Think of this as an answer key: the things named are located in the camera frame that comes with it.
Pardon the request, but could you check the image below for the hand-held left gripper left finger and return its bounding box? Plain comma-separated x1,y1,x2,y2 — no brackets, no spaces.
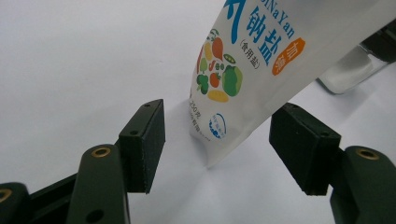
65,98,166,224

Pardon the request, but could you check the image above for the white paper sheet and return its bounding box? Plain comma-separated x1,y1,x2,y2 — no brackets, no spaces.
0,0,396,224

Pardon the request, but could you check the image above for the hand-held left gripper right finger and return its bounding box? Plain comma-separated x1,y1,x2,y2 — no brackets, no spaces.
268,102,396,224

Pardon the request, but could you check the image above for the white and blue salt bag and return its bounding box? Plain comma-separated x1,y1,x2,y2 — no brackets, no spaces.
187,0,396,169

